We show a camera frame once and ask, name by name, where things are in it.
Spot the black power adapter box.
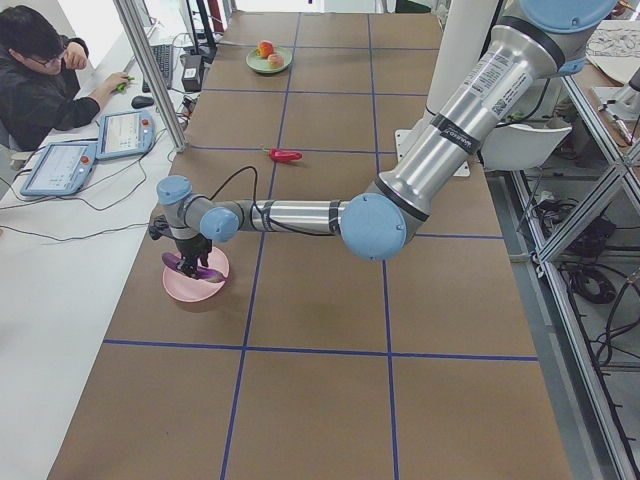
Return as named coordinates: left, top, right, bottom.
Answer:
left=181, top=55, right=204, bottom=92

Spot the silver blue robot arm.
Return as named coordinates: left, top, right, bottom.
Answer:
left=148, top=1, right=615, bottom=283

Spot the far blue teach pendant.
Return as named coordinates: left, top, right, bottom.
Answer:
left=96, top=110, right=155, bottom=160

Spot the white chair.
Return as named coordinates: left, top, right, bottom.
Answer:
left=479, top=120, right=572, bottom=171

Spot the yellow pink peach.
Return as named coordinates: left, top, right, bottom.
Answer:
left=267, top=53, right=285, bottom=70

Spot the red chili pepper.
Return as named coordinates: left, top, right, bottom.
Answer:
left=262, top=148, right=303, bottom=163

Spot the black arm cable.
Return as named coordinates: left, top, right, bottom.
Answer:
left=208, top=166, right=341, bottom=236

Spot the black keyboard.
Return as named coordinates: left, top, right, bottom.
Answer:
left=151, top=44, right=174, bottom=89

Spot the near blue teach pendant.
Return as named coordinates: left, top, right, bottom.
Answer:
left=20, top=142, right=96, bottom=197

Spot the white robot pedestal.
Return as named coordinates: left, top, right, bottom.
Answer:
left=394, top=0, right=502, bottom=178

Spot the person in black jacket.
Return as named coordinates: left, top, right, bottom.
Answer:
left=1, top=5, right=131, bottom=151

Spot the purple eggplant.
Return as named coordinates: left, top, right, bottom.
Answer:
left=161, top=252, right=227, bottom=283

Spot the blue teach pendant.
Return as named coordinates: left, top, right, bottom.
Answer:
left=20, top=142, right=96, bottom=197
left=96, top=110, right=155, bottom=160

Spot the black computer mouse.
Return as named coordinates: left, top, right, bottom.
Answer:
left=130, top=95, right=155, bottom=109

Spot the aluminium frame post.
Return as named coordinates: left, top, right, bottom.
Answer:
left=113, top=0, right=187, bottom=153

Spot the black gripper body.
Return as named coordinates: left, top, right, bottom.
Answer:
left=175, top=236, right=212, bottom=259

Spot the pink plate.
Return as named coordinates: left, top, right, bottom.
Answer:
left=162, top=247, right=230, bottom=303

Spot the green plate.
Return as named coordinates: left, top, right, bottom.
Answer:
left=245, top=47, right=293, bottom=75

